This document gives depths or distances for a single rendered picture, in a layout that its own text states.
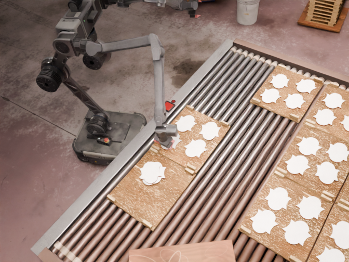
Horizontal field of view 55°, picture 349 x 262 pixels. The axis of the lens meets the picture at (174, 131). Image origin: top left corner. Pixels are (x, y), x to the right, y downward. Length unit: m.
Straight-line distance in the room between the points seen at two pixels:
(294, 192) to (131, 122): 1.76
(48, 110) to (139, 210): 2.30
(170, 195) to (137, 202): 0.19
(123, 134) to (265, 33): 2.32
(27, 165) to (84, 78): 1.25
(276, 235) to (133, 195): 0.80
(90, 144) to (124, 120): 0.39
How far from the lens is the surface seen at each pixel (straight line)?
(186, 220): 1.89
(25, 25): 5.47
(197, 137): 2.15
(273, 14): 4.85
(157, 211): 1.92
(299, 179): 2.05
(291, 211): 1.94
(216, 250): 1.71
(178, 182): 1.98
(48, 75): 2.82
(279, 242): 1.86
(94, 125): 3.06
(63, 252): 1.98
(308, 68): 2.64
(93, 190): 2.09
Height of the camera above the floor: 2.66
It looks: 52 degrees down
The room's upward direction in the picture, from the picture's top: 9 degrees counter-clockwise
